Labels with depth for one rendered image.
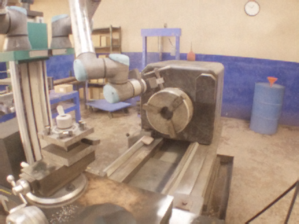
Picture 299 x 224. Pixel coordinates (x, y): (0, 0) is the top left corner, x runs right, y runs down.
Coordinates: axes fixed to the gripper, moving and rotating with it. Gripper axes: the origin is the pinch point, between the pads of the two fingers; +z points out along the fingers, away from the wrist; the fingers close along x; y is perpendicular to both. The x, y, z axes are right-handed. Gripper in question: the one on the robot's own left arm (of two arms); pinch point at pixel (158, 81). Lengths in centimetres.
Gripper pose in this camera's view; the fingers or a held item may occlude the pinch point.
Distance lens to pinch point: 116.3
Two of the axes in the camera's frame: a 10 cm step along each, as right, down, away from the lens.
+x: 6.8, -1.0, -7.3
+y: 2.7, 9.6, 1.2
